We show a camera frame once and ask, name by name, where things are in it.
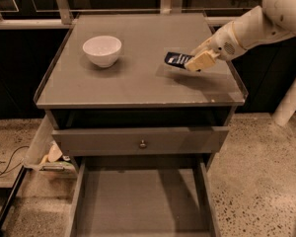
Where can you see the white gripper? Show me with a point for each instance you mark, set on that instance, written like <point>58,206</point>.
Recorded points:
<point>222,43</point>

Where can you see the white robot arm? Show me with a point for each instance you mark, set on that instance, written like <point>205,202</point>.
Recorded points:
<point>272,21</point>

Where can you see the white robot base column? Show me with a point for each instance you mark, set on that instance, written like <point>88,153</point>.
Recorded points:
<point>291,99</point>

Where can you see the grey top drawer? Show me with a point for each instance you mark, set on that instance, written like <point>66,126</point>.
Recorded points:
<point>125,141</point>

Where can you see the grey drawer cabinet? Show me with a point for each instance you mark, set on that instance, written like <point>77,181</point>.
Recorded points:
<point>140,89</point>

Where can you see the round metal drawer knob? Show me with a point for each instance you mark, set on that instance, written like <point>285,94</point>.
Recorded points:
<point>142,144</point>

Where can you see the grey open middle drawer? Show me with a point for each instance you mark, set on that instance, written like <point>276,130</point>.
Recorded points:
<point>142,196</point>

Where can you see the white ceramic bowl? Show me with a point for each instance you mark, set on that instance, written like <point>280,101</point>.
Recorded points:
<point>103,51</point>

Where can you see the clear plastic storage bin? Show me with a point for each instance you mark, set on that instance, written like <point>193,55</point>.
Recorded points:
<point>44,156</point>

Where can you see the metal railing frame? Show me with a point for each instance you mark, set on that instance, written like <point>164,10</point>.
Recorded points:
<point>21,14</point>

